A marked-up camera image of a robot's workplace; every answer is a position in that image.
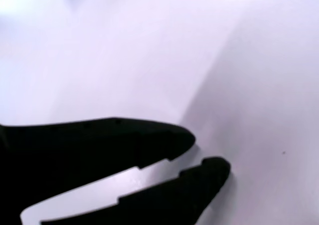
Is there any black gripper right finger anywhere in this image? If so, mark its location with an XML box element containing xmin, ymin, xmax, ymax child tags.
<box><xmin>40</xmin><ymin>156</ymin><xmax>232</xmax><ymax>225</ymax></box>

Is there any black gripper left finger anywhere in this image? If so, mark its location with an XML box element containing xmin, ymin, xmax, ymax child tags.
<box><xmin>0</xmin><ymin>116</ymin><xmax>196</xmax><ymax>225</ymax></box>

